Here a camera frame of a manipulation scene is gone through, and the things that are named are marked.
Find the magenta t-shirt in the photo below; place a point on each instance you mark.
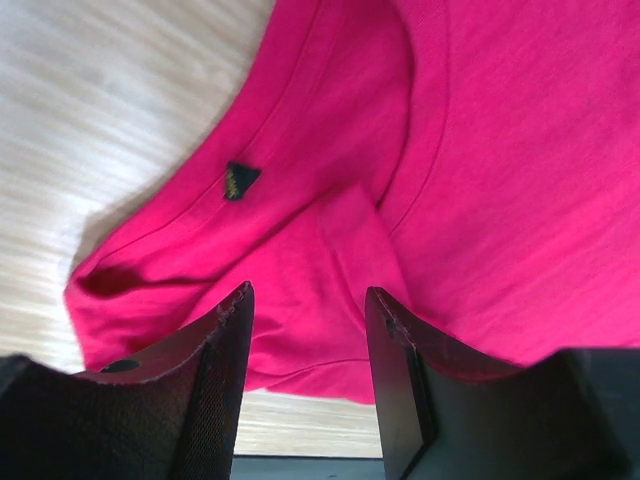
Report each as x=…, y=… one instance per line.
x=479, y=160

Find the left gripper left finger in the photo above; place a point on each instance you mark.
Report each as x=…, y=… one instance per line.
x=169, y=411

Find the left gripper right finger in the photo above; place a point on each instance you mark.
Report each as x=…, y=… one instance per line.
x=448, y=411

